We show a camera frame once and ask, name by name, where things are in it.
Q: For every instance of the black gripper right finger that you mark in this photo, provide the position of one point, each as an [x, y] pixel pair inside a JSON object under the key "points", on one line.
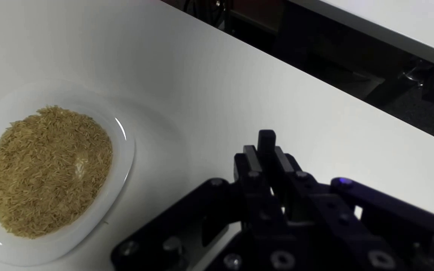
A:
{"points": [[368, 216]]}

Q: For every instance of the white bowl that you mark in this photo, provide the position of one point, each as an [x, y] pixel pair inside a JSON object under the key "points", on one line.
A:
{"points": [[121, 151]]}

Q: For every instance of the brown grain contents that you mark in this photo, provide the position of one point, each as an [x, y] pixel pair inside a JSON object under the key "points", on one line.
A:
{"points": [[46, 171]]}

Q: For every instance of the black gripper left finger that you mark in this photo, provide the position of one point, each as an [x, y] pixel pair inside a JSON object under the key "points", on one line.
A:
{"points": [[196, 216]]}

